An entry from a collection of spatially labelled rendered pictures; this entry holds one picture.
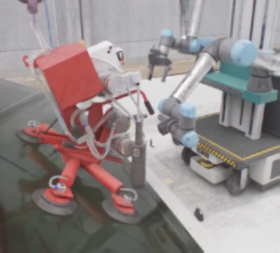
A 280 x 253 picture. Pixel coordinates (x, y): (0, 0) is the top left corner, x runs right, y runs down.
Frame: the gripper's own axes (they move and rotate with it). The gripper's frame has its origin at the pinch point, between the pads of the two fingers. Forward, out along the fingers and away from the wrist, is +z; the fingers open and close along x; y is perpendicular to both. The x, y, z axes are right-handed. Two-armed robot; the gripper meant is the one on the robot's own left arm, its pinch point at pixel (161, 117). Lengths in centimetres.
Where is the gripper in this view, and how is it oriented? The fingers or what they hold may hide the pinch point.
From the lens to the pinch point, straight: 180.2
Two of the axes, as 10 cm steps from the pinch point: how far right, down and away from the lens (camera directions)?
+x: -8.7, 4.3, -2.6
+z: -4.2, -3.4, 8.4
